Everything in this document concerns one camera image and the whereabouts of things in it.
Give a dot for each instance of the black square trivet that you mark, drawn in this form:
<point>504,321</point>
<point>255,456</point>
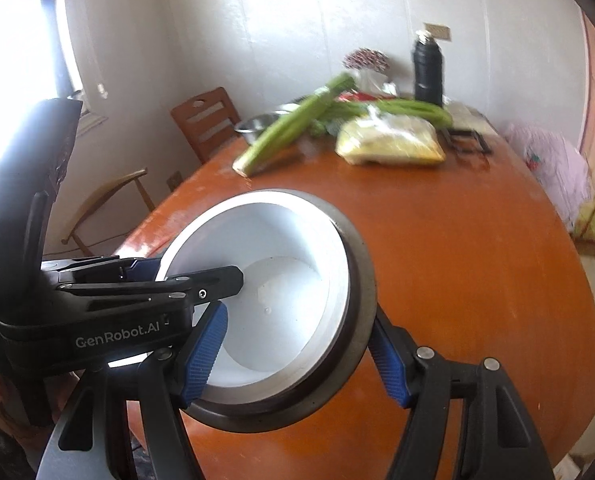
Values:
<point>482,142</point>

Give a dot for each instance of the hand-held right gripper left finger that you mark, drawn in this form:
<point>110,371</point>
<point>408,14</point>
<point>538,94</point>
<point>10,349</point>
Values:
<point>202,355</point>

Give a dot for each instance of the pink cloth on chair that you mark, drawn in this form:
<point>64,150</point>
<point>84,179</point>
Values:
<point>552,165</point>

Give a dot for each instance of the large steel bowl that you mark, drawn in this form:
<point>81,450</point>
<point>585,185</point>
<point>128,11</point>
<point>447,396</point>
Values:
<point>363,285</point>

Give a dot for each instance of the wall socket plate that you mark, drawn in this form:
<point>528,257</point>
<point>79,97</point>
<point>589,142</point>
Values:
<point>436,31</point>

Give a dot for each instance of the red package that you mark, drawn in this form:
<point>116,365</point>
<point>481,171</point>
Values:
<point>362,96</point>

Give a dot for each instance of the black thermos flask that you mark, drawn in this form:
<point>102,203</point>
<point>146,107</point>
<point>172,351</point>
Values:
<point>428,70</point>

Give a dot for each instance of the green celery stalks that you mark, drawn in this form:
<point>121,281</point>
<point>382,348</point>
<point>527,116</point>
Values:
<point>412,110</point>

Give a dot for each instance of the small steel bowl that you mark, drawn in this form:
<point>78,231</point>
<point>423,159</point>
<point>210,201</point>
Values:
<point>257,127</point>

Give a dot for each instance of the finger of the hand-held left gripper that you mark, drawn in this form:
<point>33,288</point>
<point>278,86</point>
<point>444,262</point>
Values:
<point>102,265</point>
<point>212,282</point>

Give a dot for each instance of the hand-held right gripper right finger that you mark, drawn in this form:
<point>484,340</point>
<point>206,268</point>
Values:
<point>388,365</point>

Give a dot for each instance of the long celery bunch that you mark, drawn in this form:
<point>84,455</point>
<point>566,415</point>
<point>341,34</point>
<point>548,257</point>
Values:
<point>287,125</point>

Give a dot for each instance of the brown wooden chair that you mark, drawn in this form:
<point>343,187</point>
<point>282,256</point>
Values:
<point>202,125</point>

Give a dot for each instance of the window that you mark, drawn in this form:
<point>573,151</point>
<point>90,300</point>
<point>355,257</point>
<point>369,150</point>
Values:
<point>22,35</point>

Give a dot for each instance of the red paper noodle bowl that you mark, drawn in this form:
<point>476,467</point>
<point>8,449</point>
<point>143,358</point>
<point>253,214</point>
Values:
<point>344,290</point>

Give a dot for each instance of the bag of yellow noodles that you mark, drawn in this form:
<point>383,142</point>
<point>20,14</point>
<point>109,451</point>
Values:
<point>392,142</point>

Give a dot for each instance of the light wooden armchair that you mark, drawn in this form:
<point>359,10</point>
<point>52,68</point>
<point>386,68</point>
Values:
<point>112,185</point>

